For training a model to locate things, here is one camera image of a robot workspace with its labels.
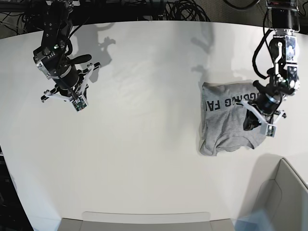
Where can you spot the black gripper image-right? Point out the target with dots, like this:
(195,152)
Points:
(263,109)

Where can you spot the grey T-shirt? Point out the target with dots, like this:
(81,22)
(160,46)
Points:
(223,119)

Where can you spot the blue translucent object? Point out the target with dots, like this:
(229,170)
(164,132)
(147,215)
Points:
(256,221)

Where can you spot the grey tray bottom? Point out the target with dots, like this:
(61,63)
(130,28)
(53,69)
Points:
(95,221)

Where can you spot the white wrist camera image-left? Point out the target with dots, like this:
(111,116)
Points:
(80,103)

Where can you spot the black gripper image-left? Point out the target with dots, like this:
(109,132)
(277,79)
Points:
(74,82)

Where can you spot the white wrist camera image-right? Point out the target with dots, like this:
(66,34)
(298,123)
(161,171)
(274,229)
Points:
(268,129)

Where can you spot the grey bin right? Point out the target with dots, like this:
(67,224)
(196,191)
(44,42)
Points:
(282,202)

